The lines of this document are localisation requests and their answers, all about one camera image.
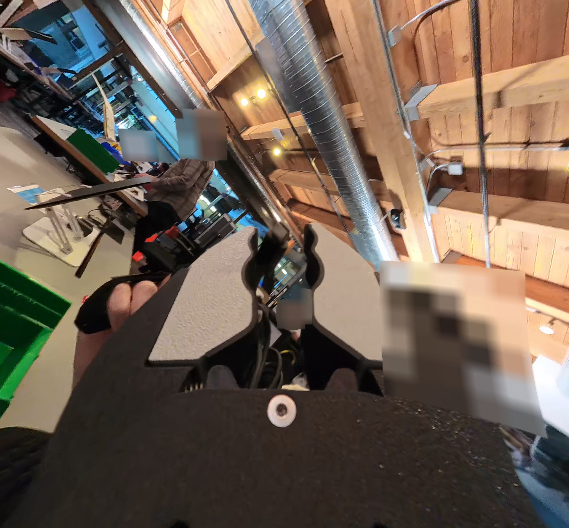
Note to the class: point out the person's right hand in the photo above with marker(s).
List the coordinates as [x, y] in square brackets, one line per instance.
[129, 301]

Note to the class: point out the background work table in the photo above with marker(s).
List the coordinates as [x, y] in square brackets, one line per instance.
[55, 130]

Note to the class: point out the blue white card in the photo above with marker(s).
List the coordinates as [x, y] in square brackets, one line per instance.
[26, 194]

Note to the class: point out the narrow silver ventilation duct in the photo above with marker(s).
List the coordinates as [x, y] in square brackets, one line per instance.
[155, 43]

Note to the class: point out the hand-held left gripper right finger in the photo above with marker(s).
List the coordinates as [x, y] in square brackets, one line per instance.
[346, 296]

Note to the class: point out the green plastic bin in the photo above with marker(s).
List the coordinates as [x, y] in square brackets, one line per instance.
[26, 314]

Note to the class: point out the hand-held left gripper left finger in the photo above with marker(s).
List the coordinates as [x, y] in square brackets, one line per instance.
[204, 305]

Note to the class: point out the green plastic crate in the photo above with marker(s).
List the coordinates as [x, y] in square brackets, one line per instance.
[91, 152]

